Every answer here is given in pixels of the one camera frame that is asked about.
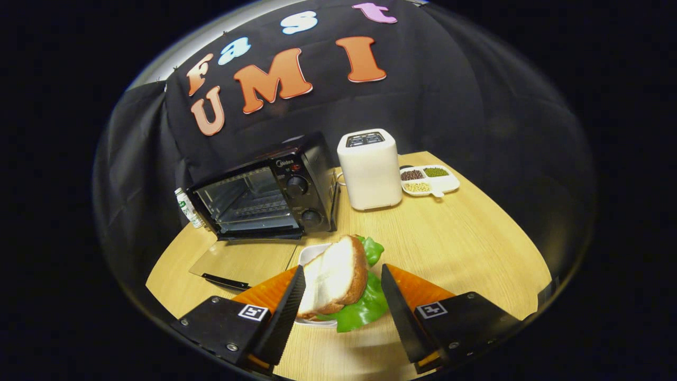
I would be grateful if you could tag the heap of green beans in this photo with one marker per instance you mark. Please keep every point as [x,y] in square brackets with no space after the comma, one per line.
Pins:
[436,172]

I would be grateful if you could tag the heap of yellow beans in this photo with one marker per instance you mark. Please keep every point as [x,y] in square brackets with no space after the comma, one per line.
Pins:
[417,187]

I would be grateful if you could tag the white pop-up toaster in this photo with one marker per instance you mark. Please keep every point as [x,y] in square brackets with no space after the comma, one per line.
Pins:
[370,174]

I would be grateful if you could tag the small white ridged plate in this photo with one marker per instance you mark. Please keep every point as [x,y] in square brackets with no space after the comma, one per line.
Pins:
[309,254]

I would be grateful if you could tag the bread and lettuce sandwich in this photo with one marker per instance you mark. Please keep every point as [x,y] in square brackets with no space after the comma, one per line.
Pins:
[333,275]

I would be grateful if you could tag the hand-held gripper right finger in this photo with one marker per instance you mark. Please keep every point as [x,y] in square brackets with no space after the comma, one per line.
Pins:
[402,312]

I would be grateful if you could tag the black toaster oven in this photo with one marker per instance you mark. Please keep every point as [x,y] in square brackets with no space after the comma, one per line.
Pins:
[296,185]

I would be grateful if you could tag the small white green-label bottle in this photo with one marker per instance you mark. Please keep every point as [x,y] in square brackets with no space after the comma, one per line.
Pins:
[186,207]

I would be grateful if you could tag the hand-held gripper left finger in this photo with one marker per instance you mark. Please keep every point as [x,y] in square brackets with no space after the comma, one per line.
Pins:
[285,312]

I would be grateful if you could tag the heap of dark red beans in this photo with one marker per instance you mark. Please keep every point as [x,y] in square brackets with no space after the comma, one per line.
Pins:
[412,174]

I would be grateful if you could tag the white divided dish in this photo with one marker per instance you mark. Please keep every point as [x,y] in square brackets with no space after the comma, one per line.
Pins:
[447,183]

